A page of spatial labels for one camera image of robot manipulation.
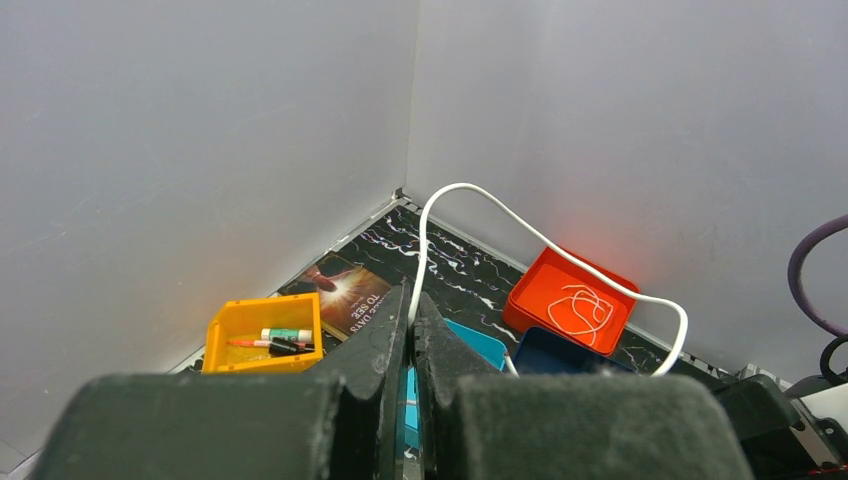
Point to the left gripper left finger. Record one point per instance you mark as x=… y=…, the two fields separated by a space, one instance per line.
x=342 y=418

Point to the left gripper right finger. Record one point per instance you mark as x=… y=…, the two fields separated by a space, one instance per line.
x=480 y=423

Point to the cyan square tray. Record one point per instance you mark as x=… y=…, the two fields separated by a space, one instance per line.
x=488 y=347

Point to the orange square tray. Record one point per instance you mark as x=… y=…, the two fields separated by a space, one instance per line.
x=562 y=297

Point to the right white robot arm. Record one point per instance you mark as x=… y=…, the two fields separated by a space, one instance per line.
x=799 y=433

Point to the navy square tray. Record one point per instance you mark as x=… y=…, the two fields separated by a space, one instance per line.
x=544 y=352

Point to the red pen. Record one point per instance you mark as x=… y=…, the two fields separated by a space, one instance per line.
x=250 y=343

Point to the dark paperback book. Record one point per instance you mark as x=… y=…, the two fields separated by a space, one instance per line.
x=349 y=294

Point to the yellow plastic bin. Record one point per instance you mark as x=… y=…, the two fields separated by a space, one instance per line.
x=244 y=319

